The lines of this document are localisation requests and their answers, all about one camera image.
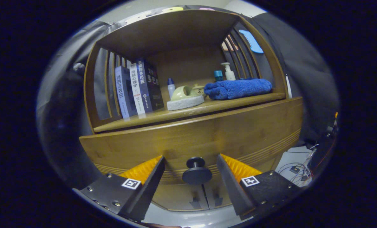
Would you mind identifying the wooden countertop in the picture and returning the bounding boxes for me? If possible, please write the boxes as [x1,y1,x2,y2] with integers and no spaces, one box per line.
[93,92,287,133]

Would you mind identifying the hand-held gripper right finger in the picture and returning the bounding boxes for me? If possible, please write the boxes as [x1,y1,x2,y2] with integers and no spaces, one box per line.
[217,154,303,220]

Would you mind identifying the black equipment with orange parts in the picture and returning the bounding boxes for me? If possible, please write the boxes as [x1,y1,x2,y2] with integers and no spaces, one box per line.
[309,111,339,171]

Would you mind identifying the folded blue towel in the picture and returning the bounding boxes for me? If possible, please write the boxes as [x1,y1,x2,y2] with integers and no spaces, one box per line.
[204,78,273,100]

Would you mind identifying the white bottle with blue cap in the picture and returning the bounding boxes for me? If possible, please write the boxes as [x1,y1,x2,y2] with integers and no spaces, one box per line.
[167,78,176,99]

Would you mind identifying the beige lidded tea cup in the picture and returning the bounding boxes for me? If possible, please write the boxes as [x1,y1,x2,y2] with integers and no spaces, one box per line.
[192,83,206,97]

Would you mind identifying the dark navy book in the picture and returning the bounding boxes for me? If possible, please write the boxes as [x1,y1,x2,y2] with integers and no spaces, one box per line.
[136,59,164,113]

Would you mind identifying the white book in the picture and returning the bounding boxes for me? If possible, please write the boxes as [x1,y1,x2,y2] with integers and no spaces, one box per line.
[129,63,146,116]

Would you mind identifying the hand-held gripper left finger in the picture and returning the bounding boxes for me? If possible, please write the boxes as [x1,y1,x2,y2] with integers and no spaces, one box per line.
[73,156,166,221]

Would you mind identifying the white pump bottle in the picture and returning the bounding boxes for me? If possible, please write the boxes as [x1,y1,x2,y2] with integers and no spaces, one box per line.
[221,62,236,81]

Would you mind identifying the black backdrop cloth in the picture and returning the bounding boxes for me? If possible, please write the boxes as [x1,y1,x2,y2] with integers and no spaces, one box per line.
[36,5,340,190]

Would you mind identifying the wooden drawer with black knob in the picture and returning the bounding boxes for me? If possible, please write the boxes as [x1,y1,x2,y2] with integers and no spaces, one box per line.
[79,97,304,186]

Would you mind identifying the wooden cabinet door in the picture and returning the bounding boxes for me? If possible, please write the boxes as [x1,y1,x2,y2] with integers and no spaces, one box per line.
[153,184,205,211]
[204,182,231,209]

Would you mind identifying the light blue book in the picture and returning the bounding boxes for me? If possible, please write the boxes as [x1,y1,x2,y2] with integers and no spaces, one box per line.
[115,66,138,119]

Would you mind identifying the tangle of cables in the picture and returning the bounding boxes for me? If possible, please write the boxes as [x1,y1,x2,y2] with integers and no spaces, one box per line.
[277,161,314,187]

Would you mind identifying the wooden cabinet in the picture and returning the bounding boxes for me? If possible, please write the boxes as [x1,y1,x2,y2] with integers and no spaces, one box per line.
[79,9,304,212]

